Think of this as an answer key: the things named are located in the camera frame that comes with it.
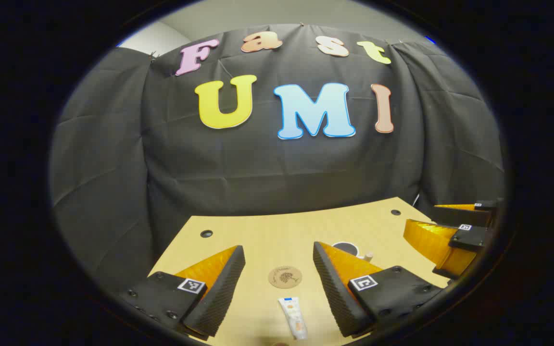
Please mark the light wooden desktop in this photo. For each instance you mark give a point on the light wooden desktop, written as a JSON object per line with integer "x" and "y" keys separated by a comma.
{"x": 267, "y": 240}

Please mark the round cork coaster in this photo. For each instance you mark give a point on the round cork coaster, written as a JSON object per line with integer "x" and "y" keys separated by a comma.
{"x": 285, "y": 277}

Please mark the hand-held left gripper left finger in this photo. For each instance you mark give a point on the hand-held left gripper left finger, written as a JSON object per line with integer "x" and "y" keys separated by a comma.
{"x": 224, "y": 293}

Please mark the black backdrop cloth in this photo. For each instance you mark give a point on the black backdrop cloth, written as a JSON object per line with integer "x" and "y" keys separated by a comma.
{"x": 277, "y": 168}

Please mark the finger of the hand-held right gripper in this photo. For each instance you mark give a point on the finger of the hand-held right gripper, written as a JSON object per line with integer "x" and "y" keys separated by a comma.
{"x": 431, "y": 240}
{"x": 464, "y": 216}

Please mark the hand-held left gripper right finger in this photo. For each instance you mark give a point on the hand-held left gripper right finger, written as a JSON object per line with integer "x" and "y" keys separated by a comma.
{"x": 334, "y": 298}

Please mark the white toothpaste tube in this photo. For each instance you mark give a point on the white toothpaste tube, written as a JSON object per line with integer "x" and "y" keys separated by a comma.
{"x": 292, "y": 315}

